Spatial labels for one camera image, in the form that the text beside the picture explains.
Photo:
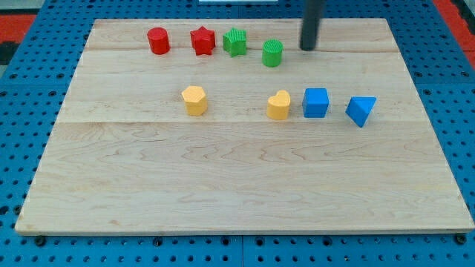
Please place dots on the yellow heart block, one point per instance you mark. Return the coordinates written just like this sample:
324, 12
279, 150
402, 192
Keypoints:
278, 105

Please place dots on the blue cube block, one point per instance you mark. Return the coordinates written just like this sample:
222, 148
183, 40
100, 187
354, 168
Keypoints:
315, 102

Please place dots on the light wooden board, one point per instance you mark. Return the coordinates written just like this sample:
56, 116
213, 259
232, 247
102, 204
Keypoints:
125, 159

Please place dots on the yellow hexagon block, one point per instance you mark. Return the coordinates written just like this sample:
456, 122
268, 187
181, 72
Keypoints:
195, 100

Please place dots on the green cylinder block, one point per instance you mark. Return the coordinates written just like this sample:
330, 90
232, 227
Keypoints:
272, 52

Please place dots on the green star block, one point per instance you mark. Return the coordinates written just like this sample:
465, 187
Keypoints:
234, 42

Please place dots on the red star block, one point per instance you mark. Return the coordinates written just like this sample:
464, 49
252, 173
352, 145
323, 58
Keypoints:
203, 41

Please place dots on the blue triangular prism block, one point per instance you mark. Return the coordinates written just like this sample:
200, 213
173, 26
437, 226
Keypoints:
359, 109

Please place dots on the red cylinder block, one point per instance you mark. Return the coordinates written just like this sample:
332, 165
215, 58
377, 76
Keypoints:
158, 40

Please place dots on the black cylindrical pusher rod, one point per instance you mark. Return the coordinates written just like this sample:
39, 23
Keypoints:
313, 11

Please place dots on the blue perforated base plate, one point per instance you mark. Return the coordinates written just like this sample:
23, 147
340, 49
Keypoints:
35, 82

